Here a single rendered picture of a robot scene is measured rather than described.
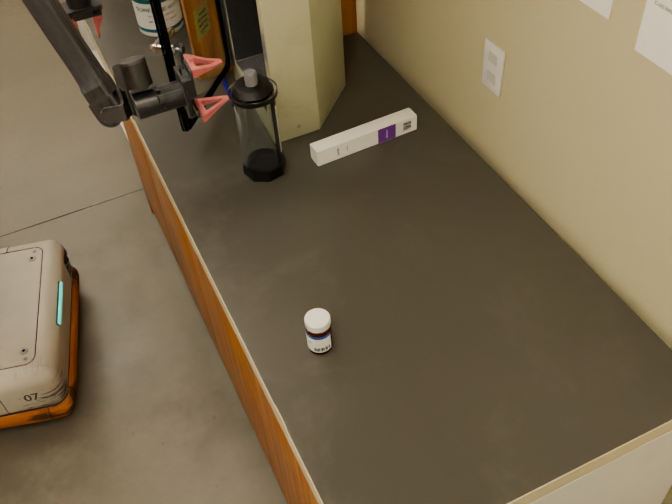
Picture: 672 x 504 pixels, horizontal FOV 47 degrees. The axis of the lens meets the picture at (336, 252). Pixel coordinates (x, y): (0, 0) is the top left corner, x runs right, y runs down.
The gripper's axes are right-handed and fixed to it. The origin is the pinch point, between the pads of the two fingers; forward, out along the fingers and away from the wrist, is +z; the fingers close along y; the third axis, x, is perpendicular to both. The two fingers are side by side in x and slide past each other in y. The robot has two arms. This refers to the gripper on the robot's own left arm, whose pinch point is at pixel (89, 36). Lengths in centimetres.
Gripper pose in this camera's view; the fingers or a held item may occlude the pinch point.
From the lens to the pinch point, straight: 216.5
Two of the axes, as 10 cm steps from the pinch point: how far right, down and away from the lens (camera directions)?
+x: -4.4, -6.3, 6.4
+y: 9.0, -3.5, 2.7
